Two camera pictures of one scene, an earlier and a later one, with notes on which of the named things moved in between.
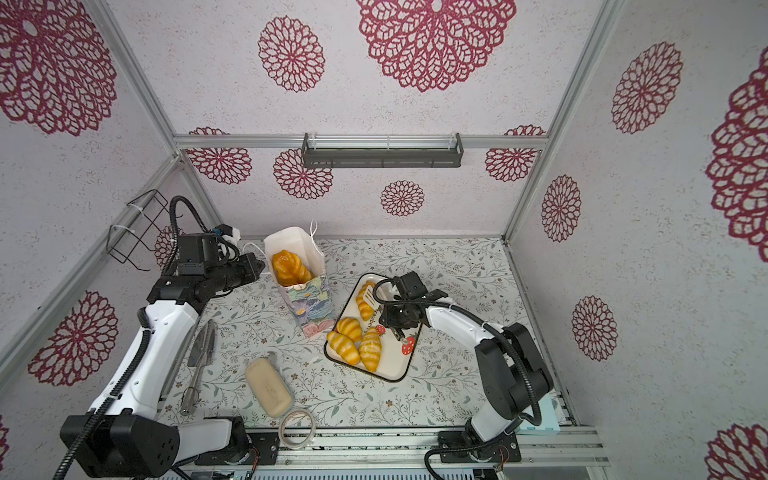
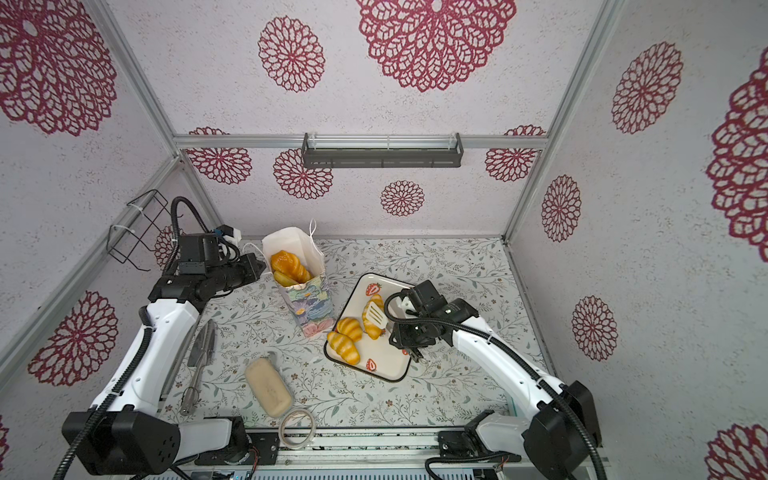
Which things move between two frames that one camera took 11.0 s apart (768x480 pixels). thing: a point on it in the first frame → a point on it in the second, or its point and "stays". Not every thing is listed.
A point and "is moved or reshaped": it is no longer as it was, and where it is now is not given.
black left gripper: (247, 261) stays
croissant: (350, 327) stays
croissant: (344, 347) stays
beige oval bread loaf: (269, 386) stays
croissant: (366, 311) → (283, 281)
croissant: (370, 348) is moved or reshaped
